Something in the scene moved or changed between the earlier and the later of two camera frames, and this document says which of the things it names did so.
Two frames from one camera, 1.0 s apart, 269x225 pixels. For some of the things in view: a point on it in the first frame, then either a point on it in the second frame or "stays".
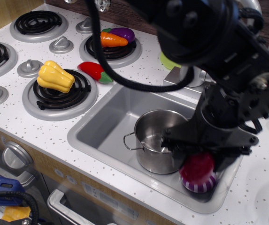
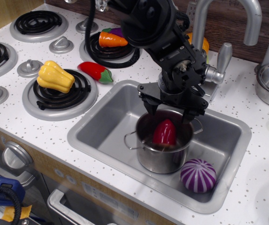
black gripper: (228, 123) -> (183, 73)
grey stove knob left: (29, 69) stays
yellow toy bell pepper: (52, 77) stays
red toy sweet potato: (197, 166) -> (165, 132)
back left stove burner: (38, 26) stays
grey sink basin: (98, 135) stays
